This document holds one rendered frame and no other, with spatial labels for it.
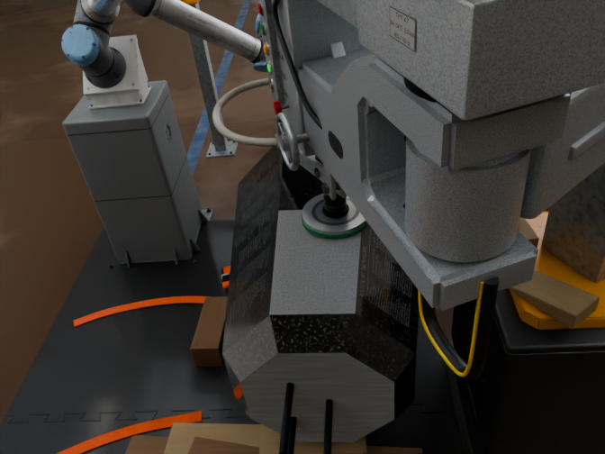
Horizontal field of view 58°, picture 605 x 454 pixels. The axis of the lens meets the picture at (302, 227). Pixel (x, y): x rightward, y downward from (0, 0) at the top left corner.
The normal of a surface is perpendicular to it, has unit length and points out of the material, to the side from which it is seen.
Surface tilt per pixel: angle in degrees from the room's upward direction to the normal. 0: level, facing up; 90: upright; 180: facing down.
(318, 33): 90
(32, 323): 0
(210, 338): 0
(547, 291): 11
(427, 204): 90
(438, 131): 90
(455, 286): 90
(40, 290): 0
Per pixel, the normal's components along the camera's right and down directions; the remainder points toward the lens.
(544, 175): 0.30, 0.56
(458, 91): -0.94, 0.28
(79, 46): -0.08, -0.02
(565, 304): -0.22, -0.86
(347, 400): -0.07, 0.62
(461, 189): -0.31, 0.61
